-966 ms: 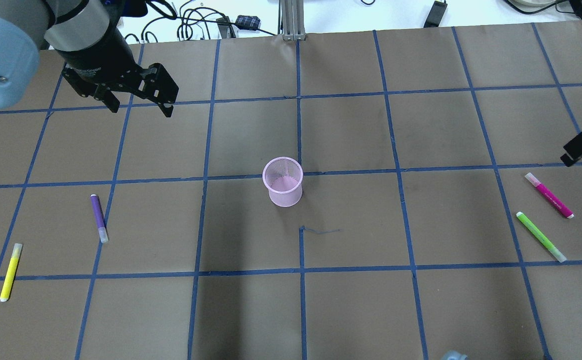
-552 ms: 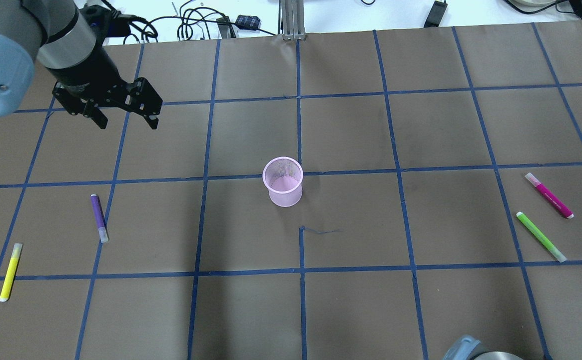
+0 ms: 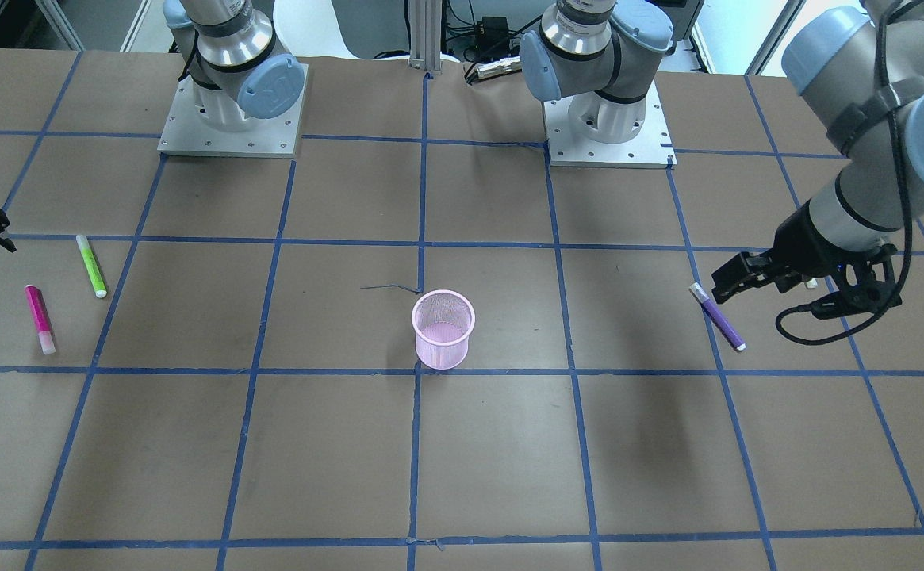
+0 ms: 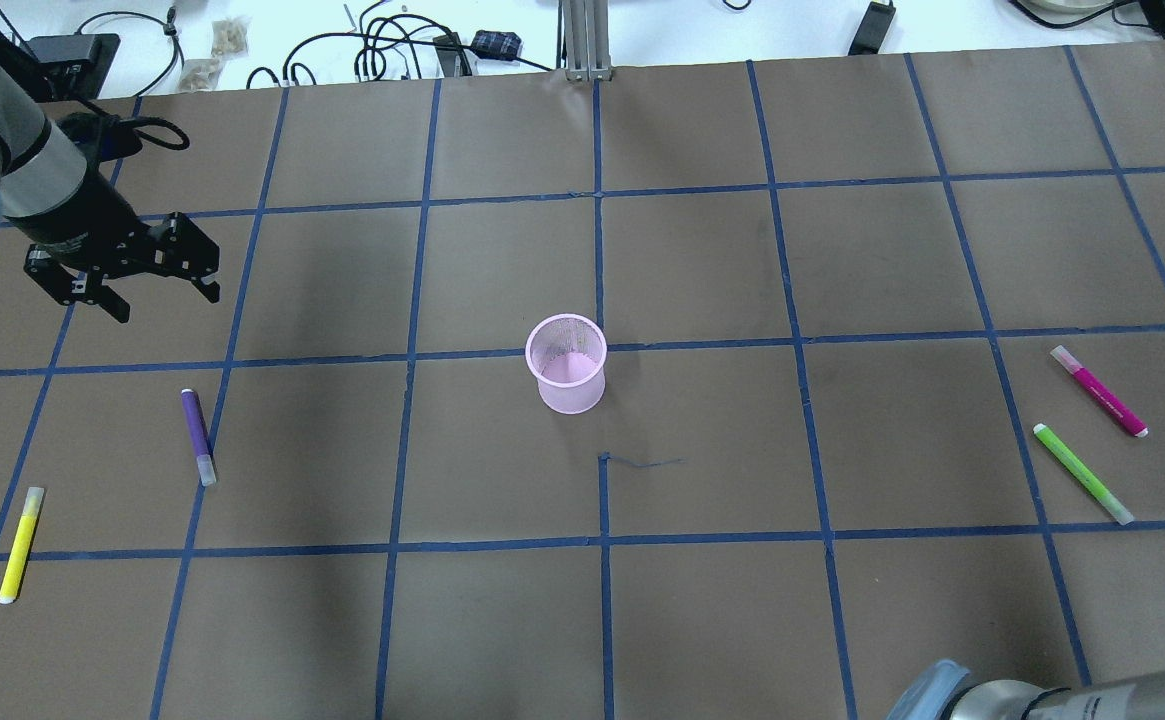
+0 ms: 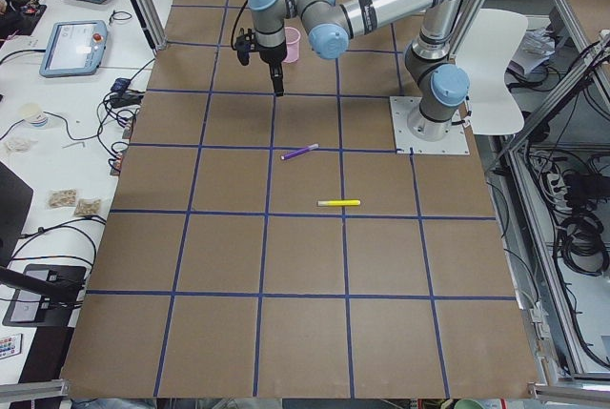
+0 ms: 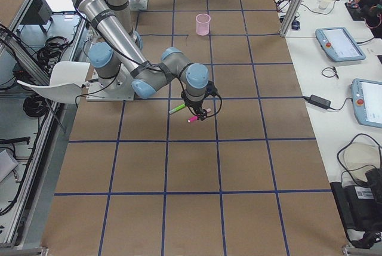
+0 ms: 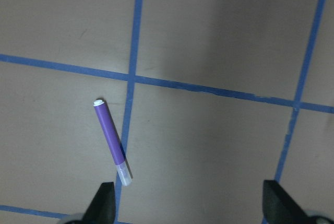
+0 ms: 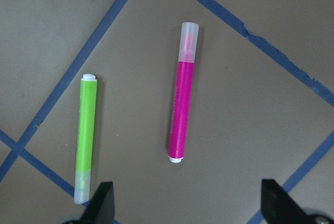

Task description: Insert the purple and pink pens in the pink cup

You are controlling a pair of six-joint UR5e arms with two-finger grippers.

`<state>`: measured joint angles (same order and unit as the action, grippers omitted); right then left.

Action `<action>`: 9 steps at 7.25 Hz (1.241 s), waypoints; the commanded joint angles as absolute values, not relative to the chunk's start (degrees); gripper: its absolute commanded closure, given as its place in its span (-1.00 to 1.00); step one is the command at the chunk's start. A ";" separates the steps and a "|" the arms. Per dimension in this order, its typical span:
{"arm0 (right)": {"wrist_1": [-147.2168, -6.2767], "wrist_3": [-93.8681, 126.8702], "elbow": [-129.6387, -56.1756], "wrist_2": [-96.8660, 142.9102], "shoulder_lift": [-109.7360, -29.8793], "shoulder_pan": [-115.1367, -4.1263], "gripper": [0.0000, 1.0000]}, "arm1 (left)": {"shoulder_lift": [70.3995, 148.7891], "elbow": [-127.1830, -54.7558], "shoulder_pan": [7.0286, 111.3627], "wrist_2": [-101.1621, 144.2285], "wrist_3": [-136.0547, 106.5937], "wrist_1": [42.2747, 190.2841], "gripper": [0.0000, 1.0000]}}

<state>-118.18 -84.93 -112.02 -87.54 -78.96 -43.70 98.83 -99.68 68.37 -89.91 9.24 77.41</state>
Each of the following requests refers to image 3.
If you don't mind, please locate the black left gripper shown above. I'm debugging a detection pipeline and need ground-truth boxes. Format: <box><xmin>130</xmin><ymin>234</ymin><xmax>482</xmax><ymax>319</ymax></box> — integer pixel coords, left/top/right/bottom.
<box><xmin>711</xmin><ymin>205</ymin><xmax>903</xmax><ymax>318</ymax></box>

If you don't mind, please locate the purple highlighter pen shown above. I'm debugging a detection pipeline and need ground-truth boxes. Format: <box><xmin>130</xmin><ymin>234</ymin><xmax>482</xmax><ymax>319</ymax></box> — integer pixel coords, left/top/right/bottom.
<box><xmin>688</xmin><ymin>282</ymin><xmax>747</xmax><ymax>353</ymax></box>

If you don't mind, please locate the pink highlighter pen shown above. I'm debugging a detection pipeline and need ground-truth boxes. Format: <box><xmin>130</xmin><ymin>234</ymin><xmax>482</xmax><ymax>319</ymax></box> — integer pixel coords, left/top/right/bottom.
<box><xmin>24</xmin><ymin>283</ymin><xmax>56</xmax><ymax>355</ymax></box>

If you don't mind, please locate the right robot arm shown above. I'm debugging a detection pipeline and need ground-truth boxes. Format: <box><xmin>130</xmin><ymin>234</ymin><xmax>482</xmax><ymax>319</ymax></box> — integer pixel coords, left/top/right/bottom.
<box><xmin>0</xmin><ymin>1</ymin><xmax>307</xmax><ymax>251</ymax></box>

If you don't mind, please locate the pink mesh cup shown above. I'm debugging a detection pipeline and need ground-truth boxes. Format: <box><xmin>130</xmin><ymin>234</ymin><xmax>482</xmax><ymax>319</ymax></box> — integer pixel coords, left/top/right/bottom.
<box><xmin>411</xmin><ymin>289</ymin><xmax>476</xmax><ymax>371</ymax></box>

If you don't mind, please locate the green highlighter pen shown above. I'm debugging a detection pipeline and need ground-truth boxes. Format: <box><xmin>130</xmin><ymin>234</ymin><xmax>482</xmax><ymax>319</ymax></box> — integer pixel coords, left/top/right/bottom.
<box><xmin>76</xmin><ymin>234</ymin><xmax>109</xmax><ymax>299</ymax></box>

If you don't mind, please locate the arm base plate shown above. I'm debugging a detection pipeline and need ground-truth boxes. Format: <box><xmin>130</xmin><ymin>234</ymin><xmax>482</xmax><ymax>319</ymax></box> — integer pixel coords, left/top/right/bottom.
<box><xmin>157</xmin><ymin>77</ymin><xmax>305</xmax><ymax>159</ymax></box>
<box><xmin>543</xmin><ymin>81</ymin><xmax>678</xmax><ymax>169</ymax></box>

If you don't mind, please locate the aluminium frame post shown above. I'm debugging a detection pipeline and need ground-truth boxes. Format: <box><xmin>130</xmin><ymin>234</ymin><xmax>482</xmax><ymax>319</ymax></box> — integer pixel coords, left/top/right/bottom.
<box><xmin>404</xmin><ymin>0</ymin><xmax>446</xmax><ymax>79</ymax></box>

